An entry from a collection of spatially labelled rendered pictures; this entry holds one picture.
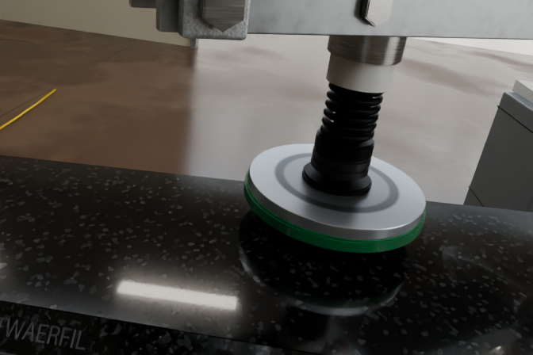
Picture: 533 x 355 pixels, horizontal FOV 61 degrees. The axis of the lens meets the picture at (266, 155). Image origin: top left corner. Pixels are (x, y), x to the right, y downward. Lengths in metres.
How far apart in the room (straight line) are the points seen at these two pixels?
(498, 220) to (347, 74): 0.34
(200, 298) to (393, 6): 0.32
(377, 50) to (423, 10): 0.05
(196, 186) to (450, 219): 0.35
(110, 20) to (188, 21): 5.50
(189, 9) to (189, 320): 0.26
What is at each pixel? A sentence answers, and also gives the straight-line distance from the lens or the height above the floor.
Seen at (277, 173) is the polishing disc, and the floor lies 0.91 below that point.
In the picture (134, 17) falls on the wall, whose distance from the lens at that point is 5.71.
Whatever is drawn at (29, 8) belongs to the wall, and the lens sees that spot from 6.22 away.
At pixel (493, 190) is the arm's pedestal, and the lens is 1.80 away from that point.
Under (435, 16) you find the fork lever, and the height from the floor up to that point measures 1.11.
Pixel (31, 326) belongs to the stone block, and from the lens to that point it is 0.45.
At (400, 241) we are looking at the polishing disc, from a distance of 0.50.
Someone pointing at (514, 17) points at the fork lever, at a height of 1.12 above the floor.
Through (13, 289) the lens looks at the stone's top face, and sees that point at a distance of 0.47.
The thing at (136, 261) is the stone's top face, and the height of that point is 0.85.
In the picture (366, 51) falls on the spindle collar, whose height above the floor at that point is 1.07.
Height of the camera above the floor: 1.15
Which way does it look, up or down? 24 degrees down
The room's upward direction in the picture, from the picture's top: 8 degrees clockwise
